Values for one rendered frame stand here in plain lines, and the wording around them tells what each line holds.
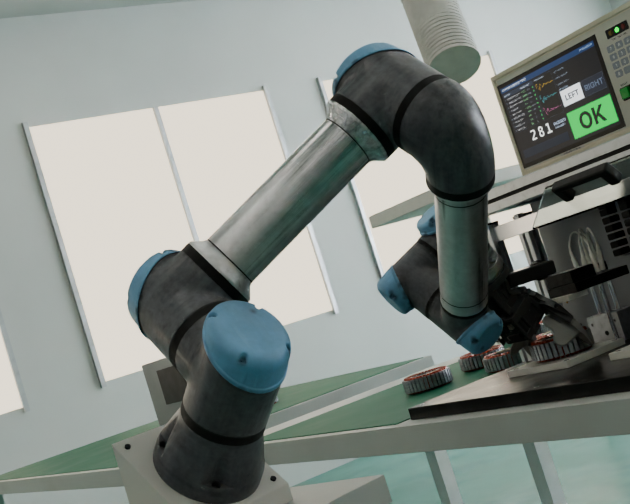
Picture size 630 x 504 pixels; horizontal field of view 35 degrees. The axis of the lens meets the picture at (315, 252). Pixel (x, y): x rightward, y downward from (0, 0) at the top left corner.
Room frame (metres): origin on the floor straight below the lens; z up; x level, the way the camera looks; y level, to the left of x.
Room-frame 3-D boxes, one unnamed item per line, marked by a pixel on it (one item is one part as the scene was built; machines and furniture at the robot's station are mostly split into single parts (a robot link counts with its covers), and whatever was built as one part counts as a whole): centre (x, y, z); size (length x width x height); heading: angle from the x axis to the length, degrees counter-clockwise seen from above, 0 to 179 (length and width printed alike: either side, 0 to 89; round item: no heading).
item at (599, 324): (1.88, -0.49, 0.80); 0.08 x 0.05 x 0.06; 33
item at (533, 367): (1.80, -0.37, 0.78); 0.15 x 0.15 x 0.01; 33
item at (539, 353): (1.80, -0.37, 0.80); 0.11 x 0.11 x 0.04
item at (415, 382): (2.28, -0.15, 0.77); 0.11 x 0.11 x 0.04
